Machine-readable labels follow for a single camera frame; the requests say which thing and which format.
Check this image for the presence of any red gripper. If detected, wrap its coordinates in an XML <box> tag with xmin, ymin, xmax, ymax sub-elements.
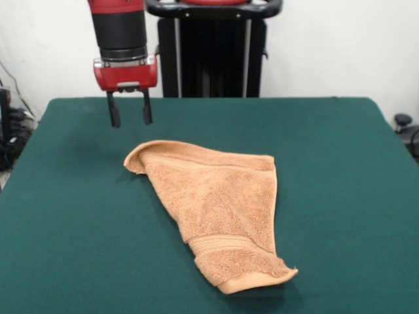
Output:
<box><xmin>92</xmin><ymin>56</ymin><xmax>159</xmax><ymax>129</ymax></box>

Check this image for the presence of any dark green table cloth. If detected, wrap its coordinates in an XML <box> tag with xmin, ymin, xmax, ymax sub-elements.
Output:
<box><xmin>0</xmin><ymin>96</ymin><xmax>419</xmax><ymax>314</ymax></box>

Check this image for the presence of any black equipment pile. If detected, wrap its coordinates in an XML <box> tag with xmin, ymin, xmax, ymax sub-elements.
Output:
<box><xmin>0</xmin><ymin>86</ymin><xmax>37</xmax><ymax>173</ymax></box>

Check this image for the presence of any tan terry towel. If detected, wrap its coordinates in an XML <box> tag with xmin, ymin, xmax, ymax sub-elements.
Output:
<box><xmin>123</xmin><ymin>140</ymin><xmax>299</xmax><ymax>294</ymax></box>

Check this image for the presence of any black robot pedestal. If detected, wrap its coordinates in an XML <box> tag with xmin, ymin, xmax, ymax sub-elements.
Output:
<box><xmin>145</xmin><ymin>0</ymin><xmax>283</xmax><ymax>99</ymax></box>

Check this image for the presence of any grey cable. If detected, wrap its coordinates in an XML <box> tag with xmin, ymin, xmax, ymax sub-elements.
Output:
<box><xmin>0</xmin><ymin>60</ymin><xmax>36</xmax><ymax>116</ymax></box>

